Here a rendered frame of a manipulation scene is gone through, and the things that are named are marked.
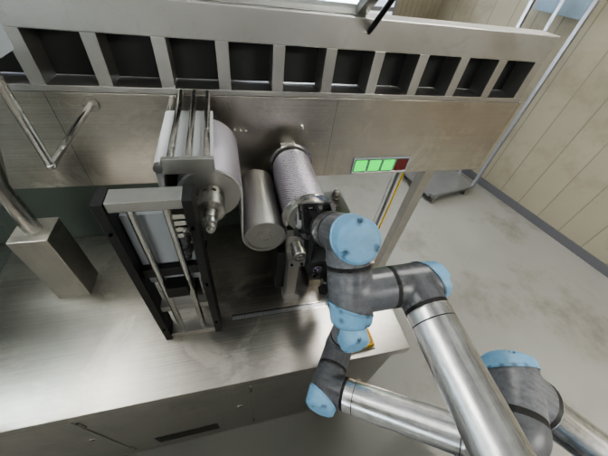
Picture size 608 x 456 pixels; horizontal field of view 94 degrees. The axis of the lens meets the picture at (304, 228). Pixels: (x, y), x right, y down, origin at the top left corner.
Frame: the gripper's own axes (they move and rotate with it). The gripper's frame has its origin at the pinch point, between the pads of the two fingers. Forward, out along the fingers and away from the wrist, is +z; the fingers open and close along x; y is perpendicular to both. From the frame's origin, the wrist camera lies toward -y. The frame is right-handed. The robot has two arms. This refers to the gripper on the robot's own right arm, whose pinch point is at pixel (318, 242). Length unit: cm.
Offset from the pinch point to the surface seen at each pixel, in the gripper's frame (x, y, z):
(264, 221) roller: 18.1, 14.3, -2.1
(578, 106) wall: -265, -4, 124
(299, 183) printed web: 7.6, 22.0, 4.2
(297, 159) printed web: 6.0, 22.2, 15.5
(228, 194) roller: 27.0, 24.4, -1.9
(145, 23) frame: 43, 51, 31
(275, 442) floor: 16, -109, -37
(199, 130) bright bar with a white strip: 32.4, 34.5, 10.2
